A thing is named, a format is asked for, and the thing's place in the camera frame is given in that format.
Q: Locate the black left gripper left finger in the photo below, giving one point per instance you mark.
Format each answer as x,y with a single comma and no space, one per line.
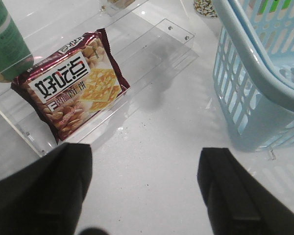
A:
45,197

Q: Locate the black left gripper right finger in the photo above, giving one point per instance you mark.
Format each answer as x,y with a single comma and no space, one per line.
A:
237,204

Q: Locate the light blue plastic basket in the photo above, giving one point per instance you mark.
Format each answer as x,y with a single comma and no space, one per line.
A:
254,71

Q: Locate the maroon cracker snack packet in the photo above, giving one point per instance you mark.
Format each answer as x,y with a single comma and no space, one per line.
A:
73,84

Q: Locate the green cartoon printed bottle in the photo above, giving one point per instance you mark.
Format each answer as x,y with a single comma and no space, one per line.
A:
15,56

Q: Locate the yellow popcorn paper cup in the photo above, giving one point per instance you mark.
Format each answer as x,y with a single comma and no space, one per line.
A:
205,8

